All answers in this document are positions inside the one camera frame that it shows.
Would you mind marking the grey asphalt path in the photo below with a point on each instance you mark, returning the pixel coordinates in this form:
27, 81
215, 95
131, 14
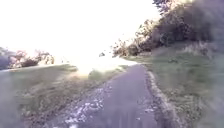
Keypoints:
125, 100

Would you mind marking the pale kerb strip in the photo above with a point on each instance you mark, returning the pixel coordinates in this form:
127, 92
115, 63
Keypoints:
163, 103

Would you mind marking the grass verge with leaves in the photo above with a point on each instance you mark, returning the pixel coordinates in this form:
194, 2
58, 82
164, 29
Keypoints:
46, 90

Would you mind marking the grassy slope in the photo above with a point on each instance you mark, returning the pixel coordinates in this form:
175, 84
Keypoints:
186, 76

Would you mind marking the row of trees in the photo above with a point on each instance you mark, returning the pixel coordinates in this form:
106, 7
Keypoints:
180, 26

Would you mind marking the bushes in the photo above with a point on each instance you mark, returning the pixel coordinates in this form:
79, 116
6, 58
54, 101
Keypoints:
23, 60

